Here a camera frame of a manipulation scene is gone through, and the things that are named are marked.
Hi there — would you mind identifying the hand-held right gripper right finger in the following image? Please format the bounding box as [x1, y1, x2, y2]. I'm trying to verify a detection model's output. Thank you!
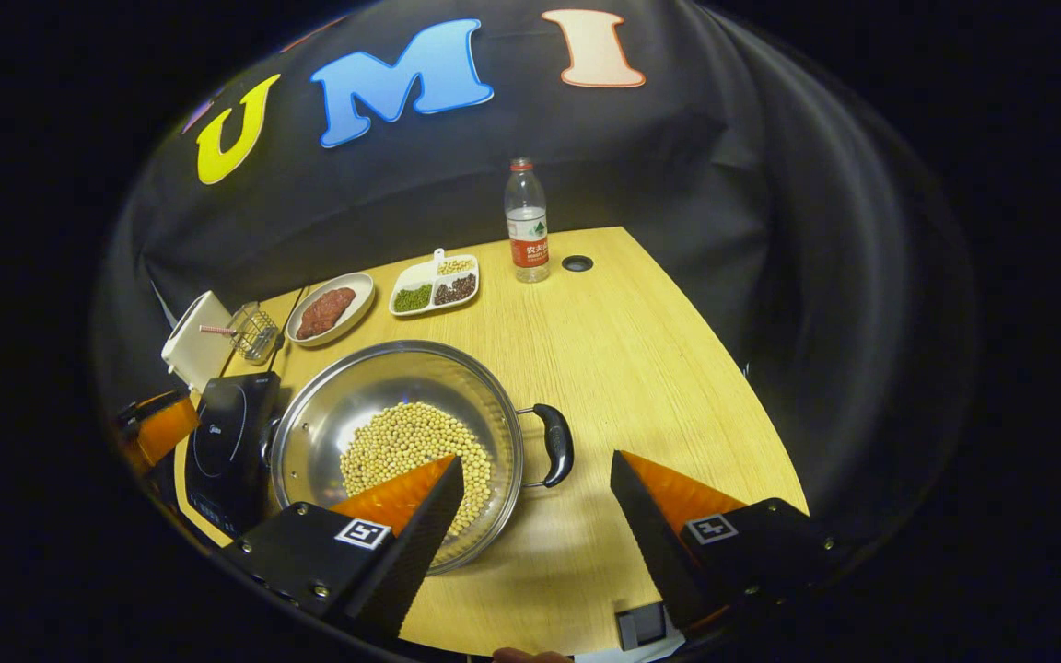
[610, 450, 849, 636]

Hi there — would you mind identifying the black induction cooktop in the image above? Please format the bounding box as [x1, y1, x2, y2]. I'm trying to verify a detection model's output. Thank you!
[182, 371, 283, 540]

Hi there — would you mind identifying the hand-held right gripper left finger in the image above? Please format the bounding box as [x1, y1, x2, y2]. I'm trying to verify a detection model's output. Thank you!
[222, 453, 466, 646]

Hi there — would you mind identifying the white toaster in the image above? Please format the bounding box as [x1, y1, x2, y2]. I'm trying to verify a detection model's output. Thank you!
[160, 291, 235, 392]

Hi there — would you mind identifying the wire mesh basket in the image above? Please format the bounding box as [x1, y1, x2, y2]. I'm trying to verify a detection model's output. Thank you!
[227, 301, 281, 366]

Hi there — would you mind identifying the white oval plate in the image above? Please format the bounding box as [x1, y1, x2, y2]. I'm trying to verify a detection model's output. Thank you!
[286, 272, 376, 348]

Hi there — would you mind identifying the clear plastic water bottle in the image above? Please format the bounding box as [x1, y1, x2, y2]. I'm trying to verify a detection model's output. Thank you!
[504, 157, 551, 284]

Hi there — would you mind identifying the white divided dish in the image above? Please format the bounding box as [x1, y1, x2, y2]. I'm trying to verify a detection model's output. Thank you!
[389, 248, 480, 319]

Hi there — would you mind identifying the steel pot with black handles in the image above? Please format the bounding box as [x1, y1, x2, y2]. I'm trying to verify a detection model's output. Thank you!
[261, 340, 576, 576]

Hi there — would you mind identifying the pile of yellow soybeans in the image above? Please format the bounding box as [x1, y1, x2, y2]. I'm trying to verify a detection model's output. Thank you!
[339, 401, 494, 540]

